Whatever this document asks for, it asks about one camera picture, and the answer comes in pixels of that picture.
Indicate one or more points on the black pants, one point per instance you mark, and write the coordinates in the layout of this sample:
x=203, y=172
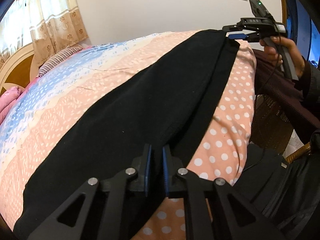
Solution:
x=137, y=100

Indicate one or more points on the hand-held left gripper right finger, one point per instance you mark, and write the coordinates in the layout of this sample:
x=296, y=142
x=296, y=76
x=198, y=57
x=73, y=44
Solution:
x=165, y=170

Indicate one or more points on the pink folded quilt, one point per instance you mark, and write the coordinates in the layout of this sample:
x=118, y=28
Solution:
x=10, y=100

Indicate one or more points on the wooden door frame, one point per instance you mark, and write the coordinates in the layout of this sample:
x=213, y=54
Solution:
x=282, y=0

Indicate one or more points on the person's black clothing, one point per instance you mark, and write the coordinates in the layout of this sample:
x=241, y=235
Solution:
x=287, y=192

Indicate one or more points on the brown wicker chair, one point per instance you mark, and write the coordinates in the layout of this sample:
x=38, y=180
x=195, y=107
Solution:
x=270, y=125

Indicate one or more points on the person's right hand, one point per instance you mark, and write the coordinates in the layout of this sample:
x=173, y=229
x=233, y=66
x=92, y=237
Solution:
x=292, y=50

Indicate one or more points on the cream wooden headboard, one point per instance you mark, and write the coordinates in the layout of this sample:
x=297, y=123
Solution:
x=15, y=62

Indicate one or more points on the beige floral curtain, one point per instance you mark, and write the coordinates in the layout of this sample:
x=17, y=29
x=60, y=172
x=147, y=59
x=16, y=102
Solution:
x=50, y=17

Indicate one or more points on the person's right forearm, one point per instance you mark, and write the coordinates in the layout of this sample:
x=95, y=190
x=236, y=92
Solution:
x=312, y=80

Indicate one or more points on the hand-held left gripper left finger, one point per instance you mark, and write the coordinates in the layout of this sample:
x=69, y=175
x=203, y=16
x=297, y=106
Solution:
x=148, y=170

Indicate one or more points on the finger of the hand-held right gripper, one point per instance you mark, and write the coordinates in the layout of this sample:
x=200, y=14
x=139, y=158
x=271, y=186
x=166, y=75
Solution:
x=237, y=36
x=232, y=27

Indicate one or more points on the dark maroon garment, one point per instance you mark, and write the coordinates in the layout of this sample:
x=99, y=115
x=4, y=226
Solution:
x=280, y=92

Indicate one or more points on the striped pillow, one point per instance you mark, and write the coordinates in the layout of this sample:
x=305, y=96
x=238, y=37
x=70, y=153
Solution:
x=57, y=60

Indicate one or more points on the pink and blue dotted bedspread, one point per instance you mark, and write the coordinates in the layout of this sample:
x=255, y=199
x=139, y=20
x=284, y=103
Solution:
x=62, y=110

